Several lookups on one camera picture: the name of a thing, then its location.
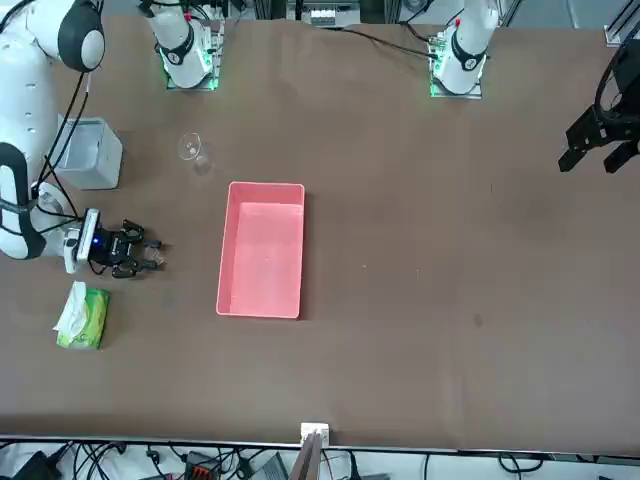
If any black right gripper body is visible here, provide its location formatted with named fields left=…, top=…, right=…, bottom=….
left=88, top=227, right=127, bottom=266

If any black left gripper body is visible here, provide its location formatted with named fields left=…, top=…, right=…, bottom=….
left=599, top=32, right=640, bottom=126

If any white tissue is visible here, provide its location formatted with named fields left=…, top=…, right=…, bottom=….
left=51, top=280, right=91, bottom=335

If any green tissue pack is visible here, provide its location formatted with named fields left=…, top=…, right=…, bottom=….
left=54, top=287, right=111, bottom=351

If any white lidded trash bin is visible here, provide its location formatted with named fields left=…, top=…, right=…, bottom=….
left=52, top=117, right=124, bottom=192

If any large glass beaker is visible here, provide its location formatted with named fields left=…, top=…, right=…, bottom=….
left=177, top=132, right=215, bottom=177

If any pink plastic container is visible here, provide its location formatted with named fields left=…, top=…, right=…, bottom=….
left=215, top=181, right=306, bottom=322

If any black red power device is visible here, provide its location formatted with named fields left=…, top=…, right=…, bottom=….
left=183, top=451, right=225, bottom=480

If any black power brick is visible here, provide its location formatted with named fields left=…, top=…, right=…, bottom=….
left=8, top=448, right=65, bottom=480

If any grey power adapter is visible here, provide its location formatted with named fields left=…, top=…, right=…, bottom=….
left=253, top=451, right=292, bottom=480

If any white power socket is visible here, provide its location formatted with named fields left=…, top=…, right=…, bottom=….
left=308, top=5, right=338, bottom=26

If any aluminium frame post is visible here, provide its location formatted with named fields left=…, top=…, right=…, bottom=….
left=291, top=422, right=332, bottom=480
left=603, top=0, right=640, bottom=49

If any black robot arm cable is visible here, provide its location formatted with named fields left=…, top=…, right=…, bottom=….
left=29, top=0, right=104, bottom=236

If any black base cable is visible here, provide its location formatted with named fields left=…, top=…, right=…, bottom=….
left=319, top=24, right=436, bottom=56

